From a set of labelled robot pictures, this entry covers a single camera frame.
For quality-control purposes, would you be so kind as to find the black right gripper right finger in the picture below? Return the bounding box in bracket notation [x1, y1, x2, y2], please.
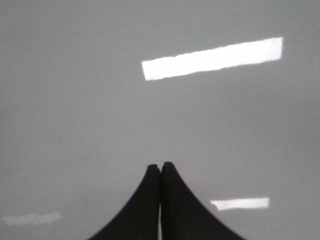
[160, 162, 242, 240]

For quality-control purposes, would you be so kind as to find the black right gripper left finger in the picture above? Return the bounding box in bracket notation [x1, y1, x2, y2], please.
[91, 164, 160, 240]

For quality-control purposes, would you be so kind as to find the white whiteboard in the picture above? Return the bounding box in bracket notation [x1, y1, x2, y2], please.
[0, 0, 320, 240]

